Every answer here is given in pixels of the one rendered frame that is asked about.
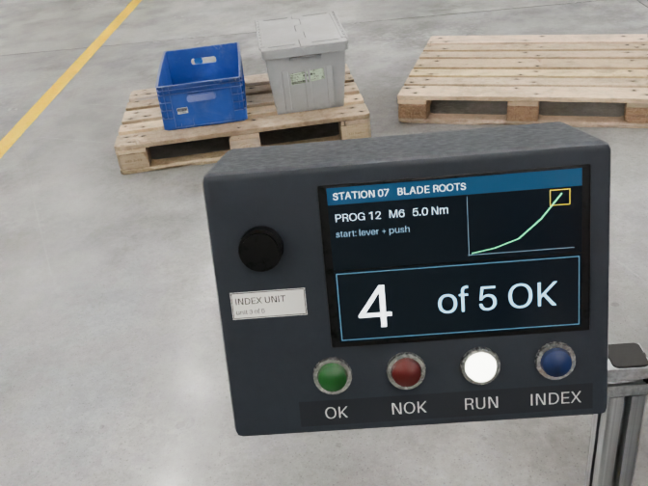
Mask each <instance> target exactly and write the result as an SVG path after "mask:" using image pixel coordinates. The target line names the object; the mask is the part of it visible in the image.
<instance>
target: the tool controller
mask: <svg viewBox="0 0 648 486"><path fill-rule="evenodd" d="M610 157H611V148H610V146H609V144H608V142H606V141H604V140H601V139H599V138H597V137H595V136H592V135H590V134H588V133H586V132H583V131H581V130H579V129H577V128H575V127H573V126H571V125H569V124H566V123H564V122H561V121H554V122H542V123H531V124H519V125H507V126H496V127H485V128H474V129H462V130H450V131H439V132H427V133H416V134H404V135H392V136H381V137H369V138H358V139H347V140H335V141H324V142H312V143H301V144H289V145H277V146H266V147H254V148H233V149H231V150H229V151H227V152H226V153H225V154H224V155H223V156H222V157H221V158H220V159H219V161H218V162H217V163H216V164H215V165H214V166H213V167H212V168H211V169H210V170H209V171H208V172H207V173H206V174H205V175H204V176H203V179H202V190H203V197H204V205H205V212H206V219H207V226H208V233H209V241H210V248H211V255H212V262H213V270H214V277H215V284H216V291H217V298H218V306H219V313H220V320H221V327H222V335H223V342H224V349H225V356H226V363H227V371H228V377H229V391H230V399H231V406H232V413H233V420H234V428H235V430H236V432H237V434H238V435H239V436H243V437H244V436H259V435H275V434H290V433H305V432H320V431H336V430H351V429H366V428H381V427H396V426H412V425H426V424H442V423H457V422H473V421H488V420H503V419H533V418H548V417H563V416H578V415H594V414H601V413H604V412H605V411H606V409H607V405H608V291H609V223H610ZM409 266H410V267H411V284H412V299H413V316H414V332H415V337H410V338H397V339H382V340H369V341H355V342H339V331H338V311H337V299H336V289H335V278H334V272H344V271H358V270H370V269H383V268H396V267H409ZM554 341H559V342H563V343H565V344H567V345H569V346H570V347H571V348H572V349H573V351H574V353H575V356H576V365H575V368H574V369H573V371H572V372H571V373H570V374H569V375H568V376H566V377H565V378H562V379H558V380H551V379H548V378H546V377H544V376H543V375H542V374H540V373H539V371H538V370H537V368H536V366H535V356H536V354H537V352H538V350H539V349H540V348H541V347H542V346H544V345H545V344H547V343H550V342H554ZM475 347H487V348H490V349H492V350H493V351H494V352H496V354H497V355H498V356H499V361H500V371H499V375H498V376H497V377H496V378H495V379H494V380H493V381H492V382H490V383H488V384H484V385H476V384H473V383H471V382H469V381H468V380H467V379H466V378H465V377H464V376H463V374H462V372H461V369H460V363H461V360H462V358H463V356H464V355H465V354H466V353H467V352H468V351H469V350H471V349H473V348H475ZM402 352H411V353H414V354H416V355H418V356H420V357H421V358H422V360H423V361H424V363H425V367H426V372H425V377H424V379H423V381H422V382H421V383H420V385H418V386H417V387H415V388H413V389H410V390H402V389H399V388H397V387H395V386H394V385H393V384H392V383H391V382H390V380H389V378H388V376H387V372H386V370H387V364H388V362H389V360H390V359H391V358H392V357H393V356H394V355H396V354H398V353H402ZM330 357H336V358H340V359H342V360H344V361H346V362H347V363H348V364H349V365H350V367H351V369H352V381H351V384H350V385H349V387H348V388H347V389H346V390H345V391H343V392H341V393H338V394H327V393H325V392H323V391H321V390H320V389H319V388H318V387H317V386H316V385H315V383H314V381H313V370H314V368H315V366H316V365H317V364H318V363H319V362H320V361H321V360H323V359H326V358H330Z"/></svg>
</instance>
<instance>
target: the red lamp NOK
mask: <svg viewBox="0 0 648 486"><path fill-rule="evenodd" d="M386 372H387V376H388V378H389V380H390V382H391V383H392V384H393V385H394V386H395V387H397V388H399V389H402V390H410V389H413V388H415V387H417V386H418V385H420V383H421V382H422V381H423V379H424V377H425V372H426V367H425V363H424V361H423V360H422V358H421V357H420V356H418V355H416V354H414V353H411V352H402V353H398V354H396V355H394V356H393V357H392V358H391V359H390V360H389V362H388V364H387V370H386Z"/></svg>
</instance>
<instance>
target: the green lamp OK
mask: <svg viewBox="0 0 648 486"><path fill-rule="evenodd" d="M313 381H314V383H315V385H316V386H317V387H318V388H319V389H320V390H321V391H322V392H325V393H327V394H338V393H341V392H344V391H345V390H346V389H347V388H348V387H349V385H350V384H351V381H352V369H351V367H350V365H349V364H348V363H347V362H346V361H344V360H342V359H340V358H336V357H330V358H326V359H323V360H321V361H320V362H319V363H318V364H317V365H316V366H315V368H314V370H313Z"/></svg>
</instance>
